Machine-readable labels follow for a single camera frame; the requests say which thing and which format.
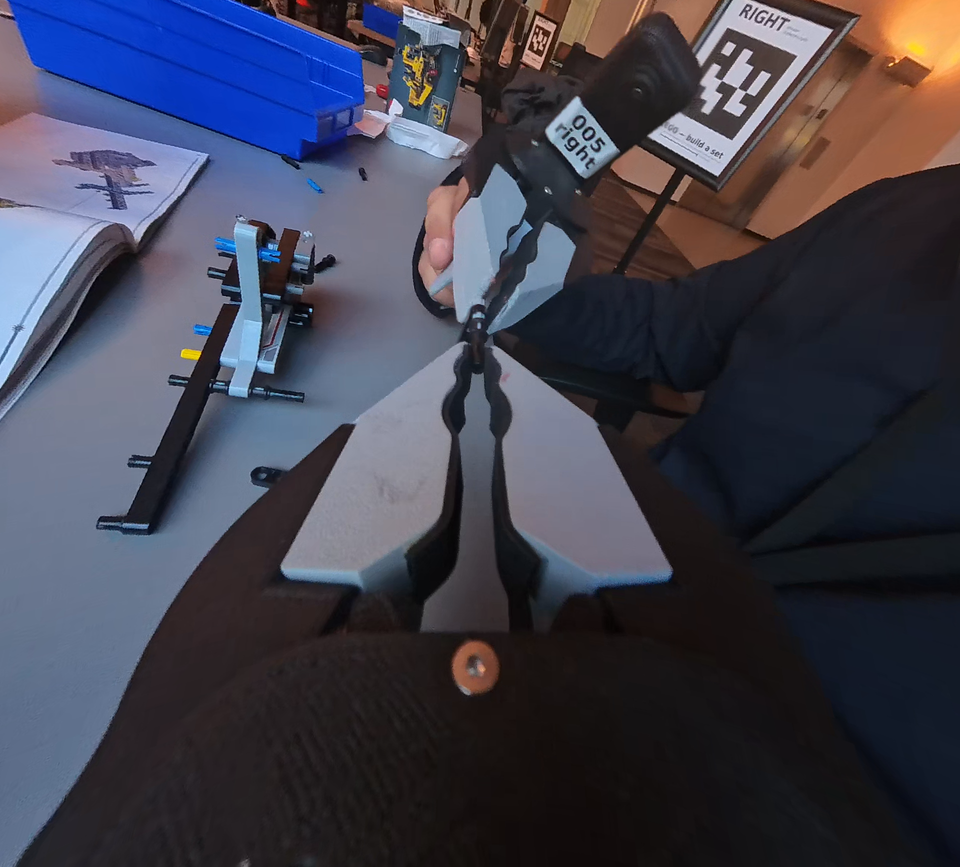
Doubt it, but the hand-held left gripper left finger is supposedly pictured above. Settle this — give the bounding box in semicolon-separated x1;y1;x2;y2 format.
279;342;462;613

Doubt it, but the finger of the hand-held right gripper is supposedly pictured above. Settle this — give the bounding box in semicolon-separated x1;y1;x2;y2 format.
487;219;579;336
452;165;531;323

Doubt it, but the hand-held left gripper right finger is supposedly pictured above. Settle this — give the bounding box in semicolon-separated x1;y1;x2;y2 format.
483;346;674;630

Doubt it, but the small black lego pin piece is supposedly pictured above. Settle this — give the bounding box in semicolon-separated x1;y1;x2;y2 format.
461;304;490;377

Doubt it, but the person's right forearm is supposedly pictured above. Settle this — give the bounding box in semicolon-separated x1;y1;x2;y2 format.
513;259;759;396

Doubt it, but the small lego box yellow vehicle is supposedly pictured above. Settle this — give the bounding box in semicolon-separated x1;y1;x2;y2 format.
388;19;468;133

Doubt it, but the black and grey lego assembly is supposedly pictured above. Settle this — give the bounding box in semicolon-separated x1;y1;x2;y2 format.
96;214;337;535

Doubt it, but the open lego instruction booklet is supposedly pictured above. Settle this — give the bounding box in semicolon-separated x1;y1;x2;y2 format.
0;111;211;418

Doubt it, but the person's right hand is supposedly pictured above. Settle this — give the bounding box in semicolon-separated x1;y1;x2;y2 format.
416;177;475;307

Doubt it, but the small marker sign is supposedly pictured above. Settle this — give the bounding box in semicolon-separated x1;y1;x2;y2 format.
521;12;561;70

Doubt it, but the white plastic bag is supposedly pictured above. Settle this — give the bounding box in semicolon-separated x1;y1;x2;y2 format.
352;108;470;160

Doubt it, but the framed marker sign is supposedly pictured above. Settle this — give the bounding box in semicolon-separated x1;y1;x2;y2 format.
643;0;861;192

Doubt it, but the dark jacket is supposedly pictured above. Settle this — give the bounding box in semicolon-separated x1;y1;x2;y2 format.
480;68;594;133

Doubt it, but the black sign stand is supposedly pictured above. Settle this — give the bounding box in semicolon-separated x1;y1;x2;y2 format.
613;169;689;276

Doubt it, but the blue plastic bin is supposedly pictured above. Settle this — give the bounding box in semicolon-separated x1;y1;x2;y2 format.
0;0;366;161

